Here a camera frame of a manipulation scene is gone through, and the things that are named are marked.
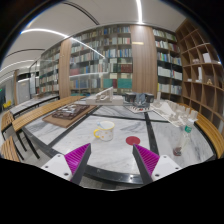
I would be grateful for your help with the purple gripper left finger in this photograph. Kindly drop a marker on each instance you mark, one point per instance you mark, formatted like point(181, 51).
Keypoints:
point(77, 161)

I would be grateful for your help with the open wooden shelf unit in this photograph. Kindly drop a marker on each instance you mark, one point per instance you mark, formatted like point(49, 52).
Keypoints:
point(203, 74)

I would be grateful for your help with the large central bookshelf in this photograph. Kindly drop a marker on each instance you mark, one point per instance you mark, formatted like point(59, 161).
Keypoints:
point(101, 58)

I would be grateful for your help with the red round coaster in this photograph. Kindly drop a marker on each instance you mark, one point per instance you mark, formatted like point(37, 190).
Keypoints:
point(132, 140)

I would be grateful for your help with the wooden slatted bench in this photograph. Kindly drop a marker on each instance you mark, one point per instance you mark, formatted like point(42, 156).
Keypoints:
point(25, 119)
point(212, 133)

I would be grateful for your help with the wooden slatted bench left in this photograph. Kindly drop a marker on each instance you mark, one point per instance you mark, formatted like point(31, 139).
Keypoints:
point(25, 119)

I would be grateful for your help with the wooden bench far left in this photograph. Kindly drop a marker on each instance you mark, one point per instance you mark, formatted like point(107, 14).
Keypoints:
point(8, 149)

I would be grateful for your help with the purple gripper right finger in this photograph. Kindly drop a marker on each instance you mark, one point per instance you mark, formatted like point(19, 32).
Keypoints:
point(146, 161)

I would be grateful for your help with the right bookshelf with books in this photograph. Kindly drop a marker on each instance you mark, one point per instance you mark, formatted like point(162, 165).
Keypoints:
point(169, 65)

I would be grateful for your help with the white architectural model centre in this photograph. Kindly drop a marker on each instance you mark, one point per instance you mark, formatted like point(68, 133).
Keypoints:
point(105, 97)

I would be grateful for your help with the white mug yellow handle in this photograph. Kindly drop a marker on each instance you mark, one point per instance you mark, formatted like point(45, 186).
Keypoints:
point(104, 130)

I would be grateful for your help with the wooden slatted bench right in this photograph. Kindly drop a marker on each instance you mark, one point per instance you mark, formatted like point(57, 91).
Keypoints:
point(212, 133)

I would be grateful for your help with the left bookshelf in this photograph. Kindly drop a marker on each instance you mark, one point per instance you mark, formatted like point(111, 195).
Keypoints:
point(48, 70)

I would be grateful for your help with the white model on right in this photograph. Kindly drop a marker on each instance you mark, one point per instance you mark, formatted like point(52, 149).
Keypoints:
point(176, 114)

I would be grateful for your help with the brown architectural model board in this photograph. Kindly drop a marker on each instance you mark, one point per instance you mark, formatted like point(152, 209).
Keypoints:
point(67, 115)

